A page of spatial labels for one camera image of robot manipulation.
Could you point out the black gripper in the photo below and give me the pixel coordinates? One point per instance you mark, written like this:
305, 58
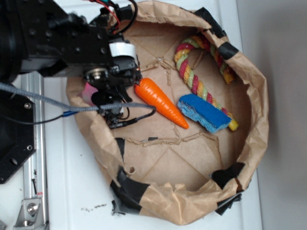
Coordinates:
112, 83

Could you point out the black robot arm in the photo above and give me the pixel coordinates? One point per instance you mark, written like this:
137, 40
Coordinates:
39, 36

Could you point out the orange plastic carrot toy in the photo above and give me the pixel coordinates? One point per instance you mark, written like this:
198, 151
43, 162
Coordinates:
153, 95

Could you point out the blue sponge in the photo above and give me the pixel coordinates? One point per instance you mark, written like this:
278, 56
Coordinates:
203, 112

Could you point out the brown paper bag basket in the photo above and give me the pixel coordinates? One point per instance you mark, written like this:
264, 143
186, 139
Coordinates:
155, 166

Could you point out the white tray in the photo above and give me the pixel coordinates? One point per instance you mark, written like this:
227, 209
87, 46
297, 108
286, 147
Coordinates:
78, 195

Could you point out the multicolour rope toy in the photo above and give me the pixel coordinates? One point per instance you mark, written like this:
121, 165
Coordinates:
197, 86

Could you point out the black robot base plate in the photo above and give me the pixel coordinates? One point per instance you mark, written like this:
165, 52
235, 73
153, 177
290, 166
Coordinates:
17, 136

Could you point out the aluminium extrusion rail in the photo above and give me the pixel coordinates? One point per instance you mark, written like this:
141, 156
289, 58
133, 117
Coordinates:
35, 168

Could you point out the metal corner bracket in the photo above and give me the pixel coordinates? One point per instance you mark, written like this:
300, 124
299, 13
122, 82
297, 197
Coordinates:
31, 216

